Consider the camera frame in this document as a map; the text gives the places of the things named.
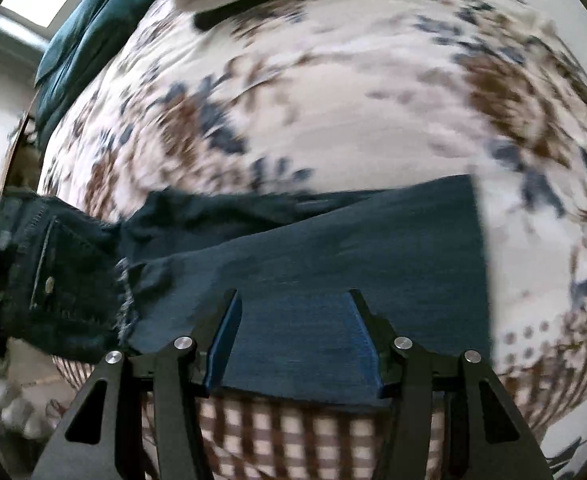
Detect floral quilt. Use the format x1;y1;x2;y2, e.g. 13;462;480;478
38;0;587;461

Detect teal folded blanket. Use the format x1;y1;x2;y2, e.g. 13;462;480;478
34;0;184;147

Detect dark blue denim pants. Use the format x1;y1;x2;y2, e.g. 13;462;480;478
0;175;494;408

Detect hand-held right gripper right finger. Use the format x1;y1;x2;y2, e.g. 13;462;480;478
343;288;554;480

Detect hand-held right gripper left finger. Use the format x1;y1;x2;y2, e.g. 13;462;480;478
31;288;244;480

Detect brown checked bed sheet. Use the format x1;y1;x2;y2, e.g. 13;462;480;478
54;355;449;480

